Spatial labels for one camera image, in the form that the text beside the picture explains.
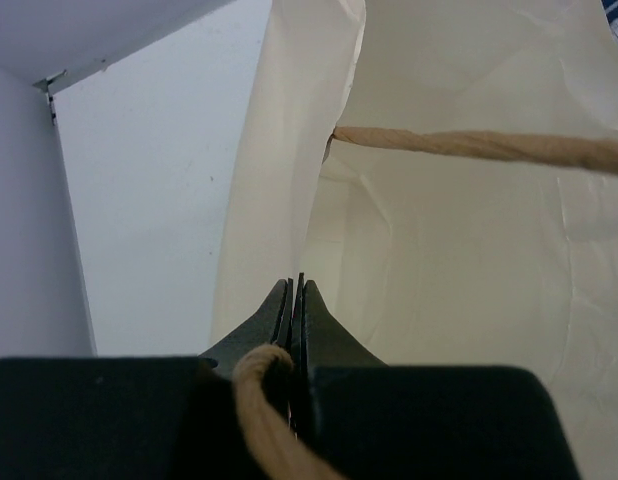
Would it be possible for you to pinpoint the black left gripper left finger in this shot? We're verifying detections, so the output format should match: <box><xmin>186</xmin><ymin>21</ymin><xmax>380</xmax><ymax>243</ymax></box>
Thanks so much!
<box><xmin>0</xmin><ymin>280</ymin><xmax>293</xmax><ymax>479</ymax></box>

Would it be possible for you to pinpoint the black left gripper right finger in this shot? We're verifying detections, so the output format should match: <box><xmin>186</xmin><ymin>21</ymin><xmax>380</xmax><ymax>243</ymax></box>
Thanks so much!
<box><xmin>294</xmin><ymin>279</ymin><xmax>580</xmax><ymax>479</ymax></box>

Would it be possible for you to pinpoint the brown paper bag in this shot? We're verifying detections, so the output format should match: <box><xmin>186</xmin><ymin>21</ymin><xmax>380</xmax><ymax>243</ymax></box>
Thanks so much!
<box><xmin>211</xmin><ymin>1</ymin><xmax>618</xmax><ymax>479</ymax></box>

